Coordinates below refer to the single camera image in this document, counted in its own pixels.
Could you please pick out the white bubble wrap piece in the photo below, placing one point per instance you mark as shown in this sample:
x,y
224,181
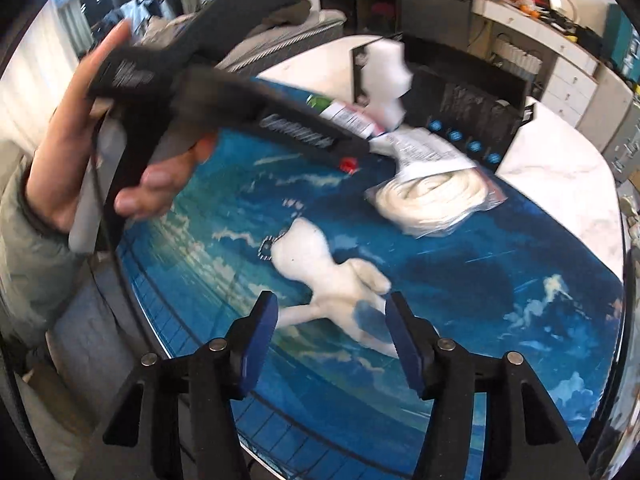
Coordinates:
x,y
385,70

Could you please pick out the bed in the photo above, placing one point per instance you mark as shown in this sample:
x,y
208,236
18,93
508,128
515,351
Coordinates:
x,y
280,42

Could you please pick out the black cardboard box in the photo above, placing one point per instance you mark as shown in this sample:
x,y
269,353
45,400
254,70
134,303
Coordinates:
x,y
465,105

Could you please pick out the green and white packet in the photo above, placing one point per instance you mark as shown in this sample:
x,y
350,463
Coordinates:
x,y
345,115

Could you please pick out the person's left forearm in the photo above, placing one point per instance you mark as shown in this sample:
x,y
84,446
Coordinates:
x,y
30,270

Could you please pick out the teal suitcase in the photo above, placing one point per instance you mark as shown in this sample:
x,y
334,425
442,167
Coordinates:
x,y
622,40

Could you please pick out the silver suitcase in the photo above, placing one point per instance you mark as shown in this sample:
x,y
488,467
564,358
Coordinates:
x,y
625,150

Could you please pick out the white plush toy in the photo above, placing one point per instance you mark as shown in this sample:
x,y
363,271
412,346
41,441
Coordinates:
x,y
310,260

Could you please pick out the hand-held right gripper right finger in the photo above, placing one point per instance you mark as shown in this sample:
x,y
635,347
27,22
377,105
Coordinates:
x,y
405,340

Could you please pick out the dark jacket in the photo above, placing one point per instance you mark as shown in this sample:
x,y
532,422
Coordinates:
x,y
290,12

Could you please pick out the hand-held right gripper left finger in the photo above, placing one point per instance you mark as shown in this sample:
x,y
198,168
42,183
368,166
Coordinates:
x,y
260,330

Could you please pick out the person's left hand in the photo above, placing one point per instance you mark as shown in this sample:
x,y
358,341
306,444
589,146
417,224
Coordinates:
x,y
55,160

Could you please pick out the white dresser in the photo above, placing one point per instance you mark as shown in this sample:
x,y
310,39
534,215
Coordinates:
x,y
565,80

